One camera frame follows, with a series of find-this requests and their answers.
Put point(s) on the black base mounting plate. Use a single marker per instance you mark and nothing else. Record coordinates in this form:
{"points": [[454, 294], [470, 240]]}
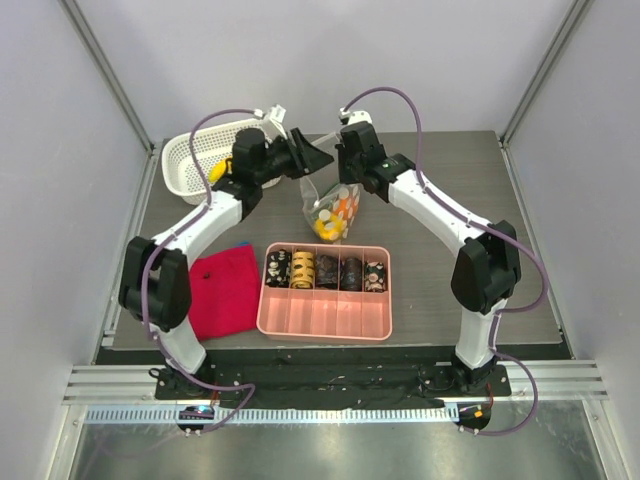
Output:
{"points": [[355, 386]]}

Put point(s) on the black white dotted cloth roll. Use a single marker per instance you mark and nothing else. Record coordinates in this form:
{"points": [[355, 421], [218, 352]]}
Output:
{"points": [[278, 266]]}

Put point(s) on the yellow toy banana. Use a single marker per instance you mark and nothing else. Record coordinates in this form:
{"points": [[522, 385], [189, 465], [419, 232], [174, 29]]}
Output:
{"points": [[219, 170]]}

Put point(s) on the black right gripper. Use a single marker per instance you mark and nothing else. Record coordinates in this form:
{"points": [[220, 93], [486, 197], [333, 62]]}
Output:
{"points": [[356, 150]]}

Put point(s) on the aluminium frame rail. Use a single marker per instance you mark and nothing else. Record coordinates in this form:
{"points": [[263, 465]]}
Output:
{"points": [[546, 379]]}

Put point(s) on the green toy cucumber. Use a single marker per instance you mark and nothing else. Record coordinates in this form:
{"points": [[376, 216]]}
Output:
{"points": [[333, 190]]}

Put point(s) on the white slotted cable duct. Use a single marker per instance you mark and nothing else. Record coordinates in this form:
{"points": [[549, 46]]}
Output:
{"points": [[200, 414]]}

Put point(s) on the dark floral rose cloth roll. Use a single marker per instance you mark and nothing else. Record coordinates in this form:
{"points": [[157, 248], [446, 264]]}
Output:
{"points": [[375, 276]]}

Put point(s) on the clear polka dot zip bag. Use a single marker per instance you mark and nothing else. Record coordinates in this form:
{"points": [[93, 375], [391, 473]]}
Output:
{"points": [[313, 186]]}

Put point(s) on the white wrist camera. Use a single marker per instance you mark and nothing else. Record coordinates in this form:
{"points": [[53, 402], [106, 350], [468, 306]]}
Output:
{"points": [[355, 117], [271, 121]]}

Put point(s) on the red folded cloth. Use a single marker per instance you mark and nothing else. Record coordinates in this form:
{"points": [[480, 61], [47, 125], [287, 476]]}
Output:
{"points": [[225, 290]]}

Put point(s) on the yellow toy fruit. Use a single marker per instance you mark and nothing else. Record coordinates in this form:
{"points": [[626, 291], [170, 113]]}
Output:
{"points": [[329, 226]]}

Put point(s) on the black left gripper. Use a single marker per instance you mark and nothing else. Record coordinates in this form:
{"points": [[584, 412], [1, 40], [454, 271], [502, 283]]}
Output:
{"points": [[303, 157]]}

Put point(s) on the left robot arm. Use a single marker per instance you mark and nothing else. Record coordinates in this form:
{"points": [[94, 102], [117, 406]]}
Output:
{"points": [[155, 286]]}

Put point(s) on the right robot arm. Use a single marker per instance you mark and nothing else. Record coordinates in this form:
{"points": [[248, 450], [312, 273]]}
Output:
{"points": [[487, 268]]}

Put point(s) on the yellow black cloth roll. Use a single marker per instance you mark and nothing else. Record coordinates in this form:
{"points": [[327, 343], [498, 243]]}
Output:
{"points": [[302, 275]]}

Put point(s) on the white perforated plastic basket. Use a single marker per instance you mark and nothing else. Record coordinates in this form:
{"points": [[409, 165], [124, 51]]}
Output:
{"points": [[210, 145]]}

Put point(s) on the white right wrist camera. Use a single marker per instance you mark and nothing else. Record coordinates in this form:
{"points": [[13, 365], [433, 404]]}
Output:
{"points": [[355, 117]]}

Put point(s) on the orange toy fruit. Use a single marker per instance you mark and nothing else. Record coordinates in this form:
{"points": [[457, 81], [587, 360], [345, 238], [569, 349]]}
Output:
{"points": [[346, 208]]}

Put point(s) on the pink divided organizer tray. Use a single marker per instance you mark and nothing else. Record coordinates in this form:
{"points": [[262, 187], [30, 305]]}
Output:
{"points": [[325, 316]]}

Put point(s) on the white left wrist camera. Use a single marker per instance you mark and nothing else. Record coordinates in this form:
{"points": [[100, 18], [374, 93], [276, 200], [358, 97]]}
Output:
{"points": [[271, 121]]}

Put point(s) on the dark blue patterned cloth roll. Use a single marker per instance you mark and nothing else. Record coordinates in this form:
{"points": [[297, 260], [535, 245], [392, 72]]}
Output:
{"points": [[351, 274]]}

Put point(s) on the dark brown patterned cloth roll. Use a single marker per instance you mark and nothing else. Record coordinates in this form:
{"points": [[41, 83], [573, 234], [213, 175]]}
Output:
{"points": [[326, 272]]}

